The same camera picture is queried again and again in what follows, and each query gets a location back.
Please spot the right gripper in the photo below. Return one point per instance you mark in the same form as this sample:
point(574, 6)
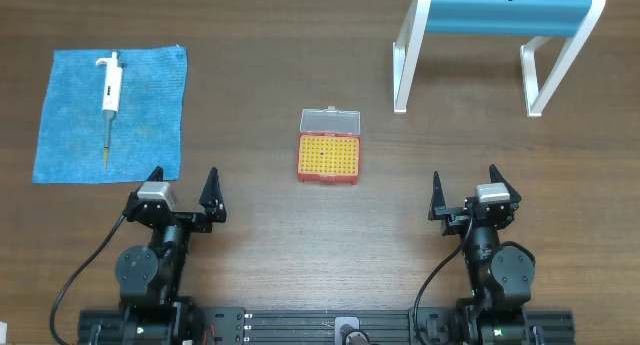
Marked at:
point(492, 212)

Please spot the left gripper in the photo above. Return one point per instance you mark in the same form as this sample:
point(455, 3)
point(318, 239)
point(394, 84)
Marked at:
point(150, 216)

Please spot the white pipette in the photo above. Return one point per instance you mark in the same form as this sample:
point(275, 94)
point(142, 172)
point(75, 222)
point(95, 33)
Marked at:
point(112, 85)

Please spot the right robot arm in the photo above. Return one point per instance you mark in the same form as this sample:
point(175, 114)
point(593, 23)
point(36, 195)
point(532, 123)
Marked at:
point(505, 275)

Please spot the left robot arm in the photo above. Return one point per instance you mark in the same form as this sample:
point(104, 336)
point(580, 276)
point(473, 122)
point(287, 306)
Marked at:
point(150, 270)

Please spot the blue cloth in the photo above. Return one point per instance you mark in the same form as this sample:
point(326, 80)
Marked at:
point(150, 115)

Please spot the red and yellow tip box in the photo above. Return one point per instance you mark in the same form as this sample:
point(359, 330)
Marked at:
point(328, 157)

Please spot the white and blue stand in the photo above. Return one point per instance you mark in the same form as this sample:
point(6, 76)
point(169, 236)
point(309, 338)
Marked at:
point(505, 15)

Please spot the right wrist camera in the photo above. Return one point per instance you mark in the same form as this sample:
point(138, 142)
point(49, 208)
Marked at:
point(492, 192)

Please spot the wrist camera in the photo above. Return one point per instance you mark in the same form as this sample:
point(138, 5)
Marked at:
point(156, 192)
point(492, 192)

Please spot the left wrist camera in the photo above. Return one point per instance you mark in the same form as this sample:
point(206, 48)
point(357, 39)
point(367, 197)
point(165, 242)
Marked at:
point(156, 192)

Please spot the mounting rail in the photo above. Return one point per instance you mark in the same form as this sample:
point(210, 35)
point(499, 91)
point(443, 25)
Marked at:
point(300, 326)

